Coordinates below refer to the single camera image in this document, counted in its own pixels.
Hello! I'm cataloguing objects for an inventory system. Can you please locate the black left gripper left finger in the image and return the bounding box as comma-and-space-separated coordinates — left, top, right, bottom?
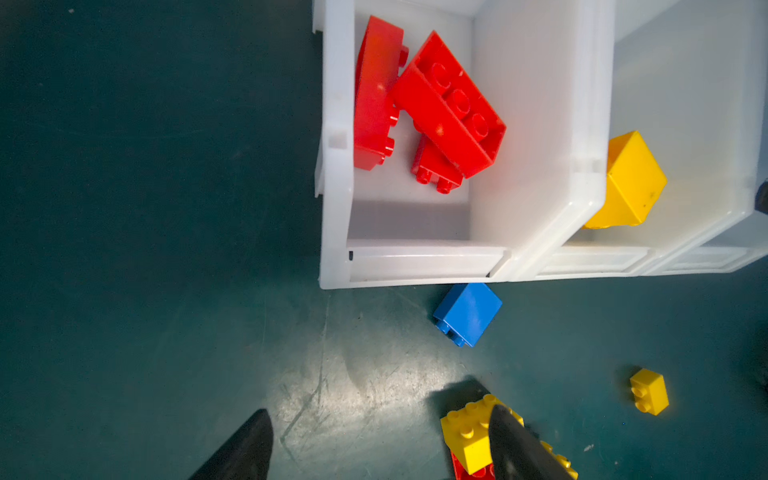
189, 409, 274, 480

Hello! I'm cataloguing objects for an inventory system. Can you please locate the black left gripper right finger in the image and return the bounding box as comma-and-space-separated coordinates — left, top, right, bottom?
488, 404, 571, 480

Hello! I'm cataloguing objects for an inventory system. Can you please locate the small yellow lego brick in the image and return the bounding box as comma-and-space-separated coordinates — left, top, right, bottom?
630, 368, 669, 416

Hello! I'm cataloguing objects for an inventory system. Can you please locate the blue lego brick top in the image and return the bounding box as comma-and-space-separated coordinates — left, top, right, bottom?
433, 283, 502, 347

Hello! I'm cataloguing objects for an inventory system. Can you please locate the yellow lego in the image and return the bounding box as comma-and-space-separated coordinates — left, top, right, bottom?
584, 131, 668, 230

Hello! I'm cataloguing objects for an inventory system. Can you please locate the small red lego brick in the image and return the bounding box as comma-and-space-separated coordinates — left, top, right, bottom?
411, 135, 464, 195

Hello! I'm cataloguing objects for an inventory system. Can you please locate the long red lego brick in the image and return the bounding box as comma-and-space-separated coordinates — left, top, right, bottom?
391, 31, 507, 178

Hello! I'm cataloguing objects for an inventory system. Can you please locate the yellow lego brick right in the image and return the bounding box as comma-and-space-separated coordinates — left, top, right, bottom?
540, 441, 579, 480

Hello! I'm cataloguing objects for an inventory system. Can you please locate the yellow lego brick stacked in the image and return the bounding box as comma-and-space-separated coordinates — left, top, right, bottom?
440, 394, 525, 474

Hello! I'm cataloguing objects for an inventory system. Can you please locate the white right bin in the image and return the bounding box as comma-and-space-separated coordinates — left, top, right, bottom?
647, 212, 767, 276

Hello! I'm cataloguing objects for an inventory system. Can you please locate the white bin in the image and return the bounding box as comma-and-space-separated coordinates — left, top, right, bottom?
312, 1, 616, 289
539, 1, 767, 280
647, 212, 767, 276

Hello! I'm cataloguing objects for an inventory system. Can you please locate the white left bin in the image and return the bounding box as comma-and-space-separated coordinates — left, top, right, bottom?
312, 1, 616, 289

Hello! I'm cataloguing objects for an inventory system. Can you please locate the white middle bin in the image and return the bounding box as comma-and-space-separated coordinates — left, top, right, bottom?
539, 1, 767, 280

